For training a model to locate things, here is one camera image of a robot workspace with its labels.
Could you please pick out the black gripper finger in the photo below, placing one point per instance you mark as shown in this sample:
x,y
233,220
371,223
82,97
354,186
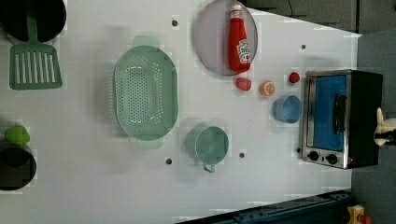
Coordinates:
x,y
386,138

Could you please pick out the yellow plush peeled banana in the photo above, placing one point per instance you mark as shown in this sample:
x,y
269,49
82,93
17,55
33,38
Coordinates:
x,y
384,125

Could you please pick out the steel toaster oven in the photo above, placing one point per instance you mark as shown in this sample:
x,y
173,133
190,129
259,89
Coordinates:
x,y
339,118

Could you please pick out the blue bowl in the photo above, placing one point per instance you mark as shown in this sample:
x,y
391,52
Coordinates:
x,y
287,109

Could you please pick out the dark red plush strawberry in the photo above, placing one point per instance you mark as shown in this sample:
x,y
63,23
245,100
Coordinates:
x,y
294,77

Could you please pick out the plush orange slice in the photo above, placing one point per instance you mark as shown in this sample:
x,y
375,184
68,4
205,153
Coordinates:
x,y
267,88

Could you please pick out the pink plush strawberry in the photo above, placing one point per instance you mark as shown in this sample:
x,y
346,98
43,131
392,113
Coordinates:
x,y
243,84

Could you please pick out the red plush ketchup bottle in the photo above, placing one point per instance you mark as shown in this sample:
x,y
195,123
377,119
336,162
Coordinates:
x,y
239,53

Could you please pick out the green oval colander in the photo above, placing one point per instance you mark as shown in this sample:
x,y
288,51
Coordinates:
x,y
145,87

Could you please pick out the black round pot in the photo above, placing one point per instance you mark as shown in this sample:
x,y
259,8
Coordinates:
x,y
50,18

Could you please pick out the green slotted spatula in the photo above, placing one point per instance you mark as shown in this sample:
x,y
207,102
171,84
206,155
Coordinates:
x,y
34,65

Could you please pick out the green plush pepper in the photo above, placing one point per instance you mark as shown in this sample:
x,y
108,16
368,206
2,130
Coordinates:
x,y
17,135

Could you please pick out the black round pan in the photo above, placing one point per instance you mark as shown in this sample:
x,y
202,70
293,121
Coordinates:
x,y
17,168

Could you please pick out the blue metal frame rail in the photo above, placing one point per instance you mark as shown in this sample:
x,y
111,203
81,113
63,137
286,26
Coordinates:
x,y
326,208

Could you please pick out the green cup with handle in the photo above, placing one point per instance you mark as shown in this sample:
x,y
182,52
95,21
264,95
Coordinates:
x,y
209,145

